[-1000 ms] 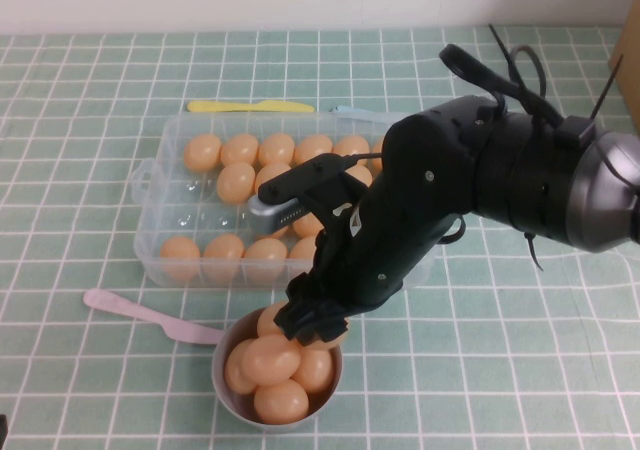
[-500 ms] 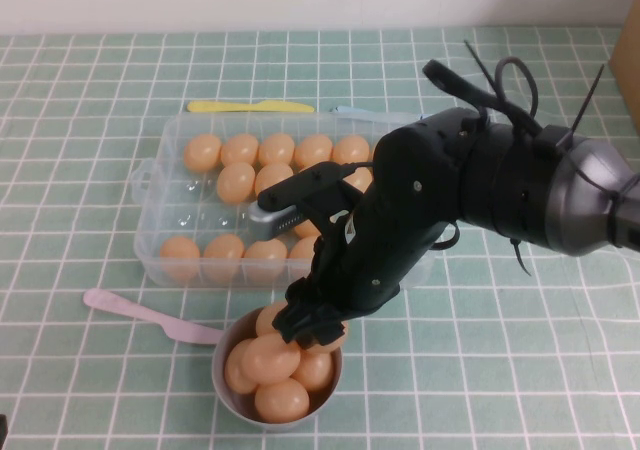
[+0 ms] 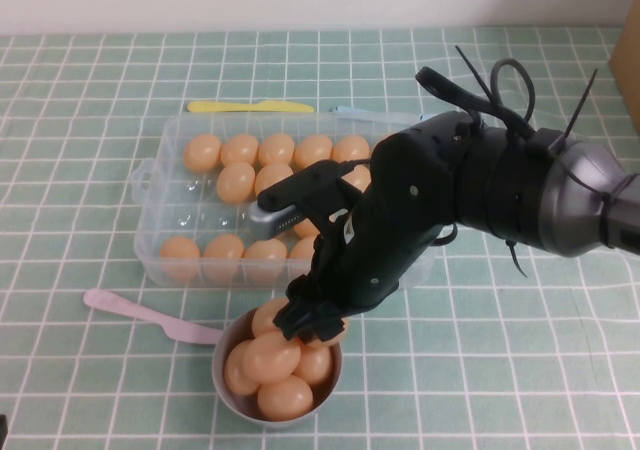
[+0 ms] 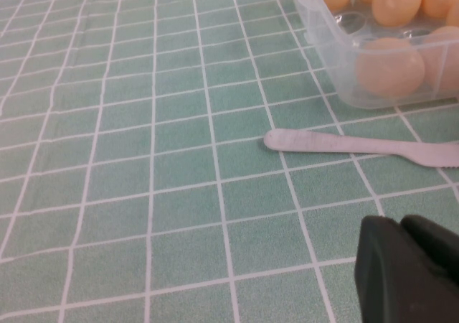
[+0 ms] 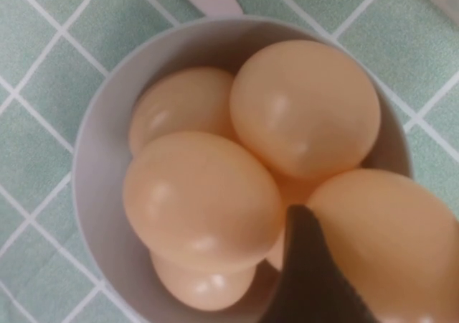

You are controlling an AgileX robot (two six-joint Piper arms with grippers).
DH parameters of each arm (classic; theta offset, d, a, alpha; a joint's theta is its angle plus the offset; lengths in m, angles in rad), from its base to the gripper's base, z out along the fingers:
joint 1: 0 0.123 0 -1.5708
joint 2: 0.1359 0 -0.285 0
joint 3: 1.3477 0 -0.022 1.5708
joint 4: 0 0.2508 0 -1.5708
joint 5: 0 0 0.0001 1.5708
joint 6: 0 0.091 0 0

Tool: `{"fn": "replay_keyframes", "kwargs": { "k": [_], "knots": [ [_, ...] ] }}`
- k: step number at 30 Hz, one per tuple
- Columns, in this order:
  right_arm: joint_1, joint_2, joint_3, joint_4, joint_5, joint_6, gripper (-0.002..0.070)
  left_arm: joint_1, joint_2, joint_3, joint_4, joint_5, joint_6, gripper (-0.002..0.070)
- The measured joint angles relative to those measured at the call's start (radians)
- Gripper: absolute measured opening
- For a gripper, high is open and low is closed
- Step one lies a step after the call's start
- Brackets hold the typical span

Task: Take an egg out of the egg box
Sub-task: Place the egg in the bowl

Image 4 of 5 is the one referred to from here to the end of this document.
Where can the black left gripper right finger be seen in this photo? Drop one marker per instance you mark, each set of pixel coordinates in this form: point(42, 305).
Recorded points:
point(437, 244)

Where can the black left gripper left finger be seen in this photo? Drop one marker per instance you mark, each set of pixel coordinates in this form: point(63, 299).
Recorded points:
point(387, 283)

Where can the clear plastic egg box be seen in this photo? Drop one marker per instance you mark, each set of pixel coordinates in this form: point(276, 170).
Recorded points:
point(322, 39)

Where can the pink plastic knife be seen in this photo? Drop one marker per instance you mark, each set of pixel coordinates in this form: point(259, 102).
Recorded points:
point(340, 145)

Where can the green checkered tablecloth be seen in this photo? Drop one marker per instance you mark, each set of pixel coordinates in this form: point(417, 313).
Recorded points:
point(143, 158)

